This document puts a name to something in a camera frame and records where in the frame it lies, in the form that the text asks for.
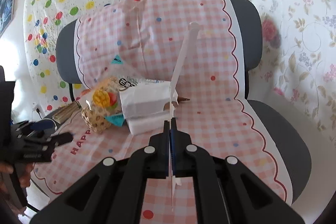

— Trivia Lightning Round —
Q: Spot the clear fruit candy bag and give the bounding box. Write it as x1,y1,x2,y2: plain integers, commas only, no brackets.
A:
79,54,148,127

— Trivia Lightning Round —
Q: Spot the white paper piece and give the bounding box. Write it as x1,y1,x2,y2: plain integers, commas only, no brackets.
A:
169,22,201,212

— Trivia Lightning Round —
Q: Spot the person's left hand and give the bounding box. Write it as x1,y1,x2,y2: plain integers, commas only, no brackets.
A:
0,162,33,193

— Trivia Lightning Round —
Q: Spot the woven bamboo basket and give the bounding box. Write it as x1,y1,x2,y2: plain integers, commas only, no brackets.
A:
81,107,112,134

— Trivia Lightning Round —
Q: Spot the red apple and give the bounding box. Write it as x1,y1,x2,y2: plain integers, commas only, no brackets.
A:
80,89,91,97

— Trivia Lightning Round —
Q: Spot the grey office chair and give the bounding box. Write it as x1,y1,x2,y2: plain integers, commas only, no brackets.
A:
55,0,312,205

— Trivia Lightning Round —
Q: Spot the brown pointed object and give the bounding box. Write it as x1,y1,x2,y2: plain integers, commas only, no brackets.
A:
177,97,190,103

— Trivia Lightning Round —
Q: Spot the pink checkered cloth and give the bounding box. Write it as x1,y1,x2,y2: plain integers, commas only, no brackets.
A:
34,0,292,223

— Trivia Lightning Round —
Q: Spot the floral pattern sheet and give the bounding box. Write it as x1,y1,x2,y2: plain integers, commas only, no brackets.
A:
249,0,335,142

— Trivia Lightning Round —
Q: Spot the white cable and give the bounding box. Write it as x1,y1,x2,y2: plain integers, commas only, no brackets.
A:
31,105,57,125

